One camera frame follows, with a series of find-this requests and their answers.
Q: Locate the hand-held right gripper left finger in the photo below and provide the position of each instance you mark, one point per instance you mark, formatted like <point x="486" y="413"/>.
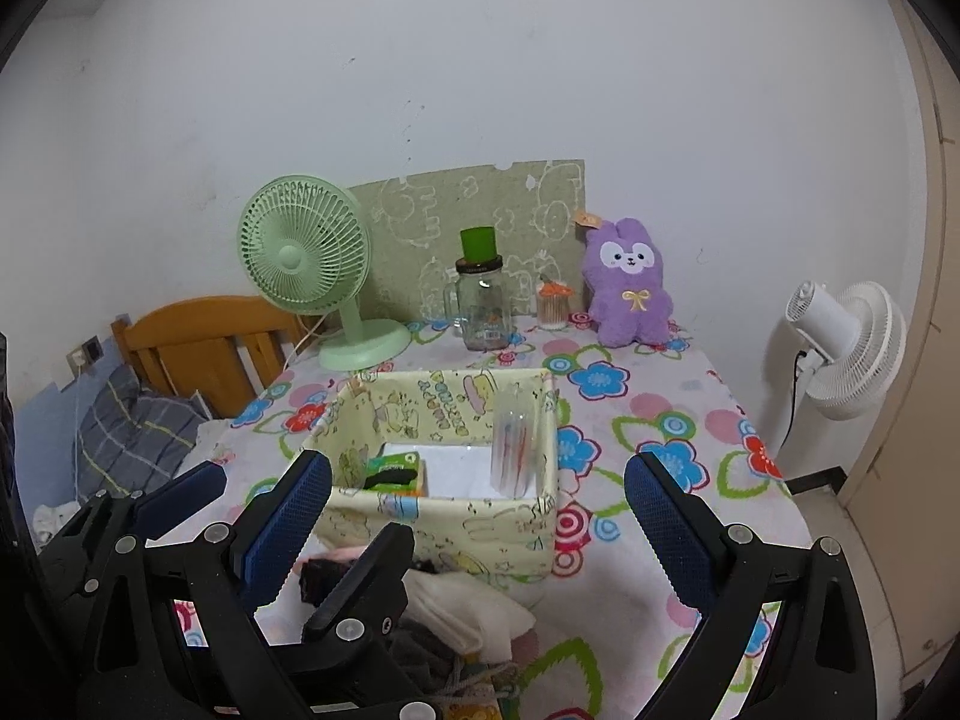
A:
<point x="281" y="532"/>

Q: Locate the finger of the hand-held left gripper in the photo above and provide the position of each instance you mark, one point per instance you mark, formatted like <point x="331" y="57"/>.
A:
<point x="180" y="499"/>
<point x="367" y="585"/>

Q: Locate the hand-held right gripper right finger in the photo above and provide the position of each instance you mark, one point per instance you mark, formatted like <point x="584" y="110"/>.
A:
<point x="667" y="532"/>

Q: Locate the pink card booklet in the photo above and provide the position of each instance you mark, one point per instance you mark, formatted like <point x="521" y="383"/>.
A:
<point x="341" y="553"/>

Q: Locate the black cloth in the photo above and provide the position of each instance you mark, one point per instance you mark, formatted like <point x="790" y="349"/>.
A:
<point x="322" y="581"/>

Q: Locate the grey cloth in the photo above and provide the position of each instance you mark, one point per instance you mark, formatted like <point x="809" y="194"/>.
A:
<point x="427" y="656"/>

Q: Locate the yellow printed fabric storage box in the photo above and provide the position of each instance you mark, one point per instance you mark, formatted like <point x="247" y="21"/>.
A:
<point x="450" y="532"/>

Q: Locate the white tissue pack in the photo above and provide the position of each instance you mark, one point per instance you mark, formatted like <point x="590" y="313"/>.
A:
<point x="465" y="607"/>

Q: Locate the grey plaid blanket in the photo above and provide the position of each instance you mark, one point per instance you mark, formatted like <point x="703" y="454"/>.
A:
<point x="127" y="427"/>

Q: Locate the green tissue packet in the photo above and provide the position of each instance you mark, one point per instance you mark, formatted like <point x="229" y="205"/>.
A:
<point x="394" y="472"/>

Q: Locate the crumpled white cloth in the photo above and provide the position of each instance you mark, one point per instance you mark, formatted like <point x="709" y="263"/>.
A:
<point x="52" y="521"/>

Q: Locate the floral tablecloth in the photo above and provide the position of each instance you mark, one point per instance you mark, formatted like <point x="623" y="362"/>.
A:
<point x="637" y="390"/>

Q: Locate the wooden chair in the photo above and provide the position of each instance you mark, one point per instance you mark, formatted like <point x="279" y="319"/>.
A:
<point x="195" y="345"/>

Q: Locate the clear plastic package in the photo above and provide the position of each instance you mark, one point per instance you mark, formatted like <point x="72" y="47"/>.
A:
<point x="516" y="442"/>

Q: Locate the purple plush bunny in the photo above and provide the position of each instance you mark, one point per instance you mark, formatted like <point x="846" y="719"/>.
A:
<point x="628" y="292"/>

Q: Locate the small jar with orange lid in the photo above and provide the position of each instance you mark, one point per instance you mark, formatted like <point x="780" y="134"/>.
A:
<point x="553" y="307"/>

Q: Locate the white standing fan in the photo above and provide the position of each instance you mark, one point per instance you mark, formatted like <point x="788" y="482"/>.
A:
<point x="855" y="345"/>

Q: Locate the green desk fan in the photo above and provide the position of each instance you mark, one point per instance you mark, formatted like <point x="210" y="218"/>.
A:
<point x="300" y="255"/>

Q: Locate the glass jar mug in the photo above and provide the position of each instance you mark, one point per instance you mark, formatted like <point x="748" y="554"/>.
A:
<point x="484" y="307"/>

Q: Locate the green plastic cup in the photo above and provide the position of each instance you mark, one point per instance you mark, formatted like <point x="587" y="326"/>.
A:
<point x="480" y="244"/>

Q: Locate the green printed board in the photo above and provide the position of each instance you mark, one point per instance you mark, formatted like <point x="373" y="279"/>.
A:
<point x="435" y="202"/>

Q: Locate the wall socket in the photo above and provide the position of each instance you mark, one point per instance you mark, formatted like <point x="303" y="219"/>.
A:
<point x="86" y="354"/>

